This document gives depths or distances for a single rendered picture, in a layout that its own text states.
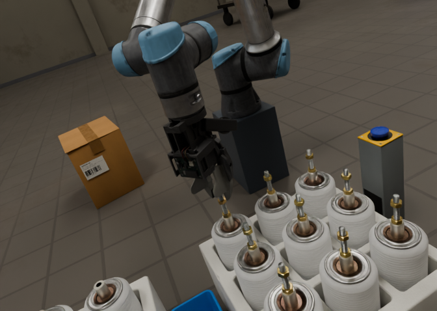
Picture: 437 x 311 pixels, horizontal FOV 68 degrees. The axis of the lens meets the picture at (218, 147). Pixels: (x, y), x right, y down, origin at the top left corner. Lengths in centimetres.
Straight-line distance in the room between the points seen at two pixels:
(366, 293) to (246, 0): 75
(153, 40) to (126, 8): 767
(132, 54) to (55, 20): 748
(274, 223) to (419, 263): 28
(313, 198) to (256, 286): 26
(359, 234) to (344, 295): 17
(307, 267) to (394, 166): 34
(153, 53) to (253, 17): 50
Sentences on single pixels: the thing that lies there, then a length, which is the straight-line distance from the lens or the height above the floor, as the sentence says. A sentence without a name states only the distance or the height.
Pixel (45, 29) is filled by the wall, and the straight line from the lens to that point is 818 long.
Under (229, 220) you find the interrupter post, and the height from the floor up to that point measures 27.
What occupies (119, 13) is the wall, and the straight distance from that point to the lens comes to 819.
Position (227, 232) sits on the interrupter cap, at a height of 25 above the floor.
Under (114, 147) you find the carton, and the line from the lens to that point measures 149.
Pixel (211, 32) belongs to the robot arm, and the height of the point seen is 65.
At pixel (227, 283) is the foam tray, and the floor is 18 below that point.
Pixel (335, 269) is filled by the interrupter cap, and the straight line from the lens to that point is 63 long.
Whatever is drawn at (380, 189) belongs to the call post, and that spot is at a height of 19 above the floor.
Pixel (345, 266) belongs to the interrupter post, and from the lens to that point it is 62.
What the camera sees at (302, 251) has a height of 24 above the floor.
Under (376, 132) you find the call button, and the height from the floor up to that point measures 33.
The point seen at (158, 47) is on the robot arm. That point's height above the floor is 67.
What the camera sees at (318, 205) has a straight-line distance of 82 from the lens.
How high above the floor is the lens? 74
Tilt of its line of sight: 26 degrees down
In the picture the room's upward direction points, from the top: 18 degrees counter-clockwise
